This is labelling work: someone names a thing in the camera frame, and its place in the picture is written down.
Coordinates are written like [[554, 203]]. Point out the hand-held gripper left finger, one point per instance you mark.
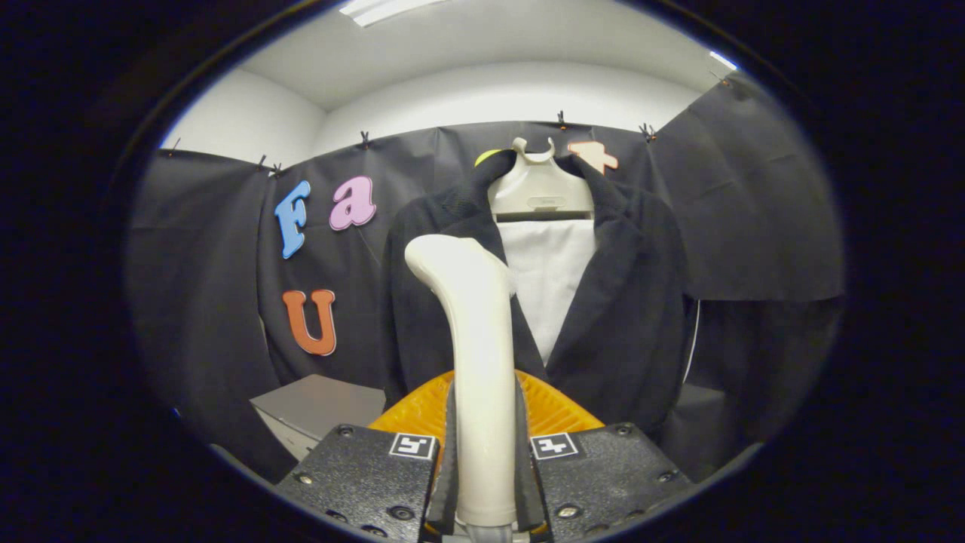
[[448, 483]]

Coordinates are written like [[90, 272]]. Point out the white plastic hanger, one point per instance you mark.
[[539, 188]]

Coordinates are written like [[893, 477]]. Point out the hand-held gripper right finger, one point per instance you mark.
[[525, 483]]

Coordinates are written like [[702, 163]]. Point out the black backdrop cloth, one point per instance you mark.
[[754, 226]]

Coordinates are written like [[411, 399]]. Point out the black suit jacket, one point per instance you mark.
[[618, 317]]

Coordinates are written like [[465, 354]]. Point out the large ceiling light panel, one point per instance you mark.
[[377, 9]]

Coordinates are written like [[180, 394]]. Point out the white garment steamer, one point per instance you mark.
[[482, 377]]

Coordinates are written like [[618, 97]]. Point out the grey cabinet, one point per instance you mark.
[[317, 407]]

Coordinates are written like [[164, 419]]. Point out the row of black cloth clips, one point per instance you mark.
[[364, 139]]

